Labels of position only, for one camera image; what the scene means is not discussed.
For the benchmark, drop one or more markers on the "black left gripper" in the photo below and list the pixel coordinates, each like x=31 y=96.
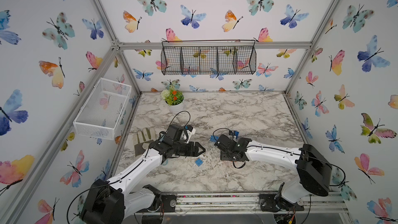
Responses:
x=197 y=145

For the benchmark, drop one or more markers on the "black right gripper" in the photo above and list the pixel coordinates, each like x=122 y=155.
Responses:
x=222 y=157

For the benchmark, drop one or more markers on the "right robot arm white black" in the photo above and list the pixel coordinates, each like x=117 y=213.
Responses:
x=313 y=171

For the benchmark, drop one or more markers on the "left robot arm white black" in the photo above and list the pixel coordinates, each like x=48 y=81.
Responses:
x=111 y=201

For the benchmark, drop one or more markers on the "small blue lego brick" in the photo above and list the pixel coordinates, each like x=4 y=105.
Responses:
x=199 y=162

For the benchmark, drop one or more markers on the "light blue long lego brick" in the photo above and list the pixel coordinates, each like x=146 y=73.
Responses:
x=213 y=138

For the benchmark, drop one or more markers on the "beige green work glove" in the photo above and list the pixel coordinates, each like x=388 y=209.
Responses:
x=142 y=139

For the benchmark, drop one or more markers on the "white pot artificial plant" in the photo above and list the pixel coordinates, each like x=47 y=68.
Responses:
x=174 y=99

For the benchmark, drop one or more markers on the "black wire wall basket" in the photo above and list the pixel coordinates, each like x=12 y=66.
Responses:
x=206 y=57

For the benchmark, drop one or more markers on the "white mesh wall basket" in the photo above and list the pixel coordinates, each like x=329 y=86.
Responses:
x=101 y=114

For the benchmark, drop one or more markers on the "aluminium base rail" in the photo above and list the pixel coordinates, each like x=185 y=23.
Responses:
x=197 y=203

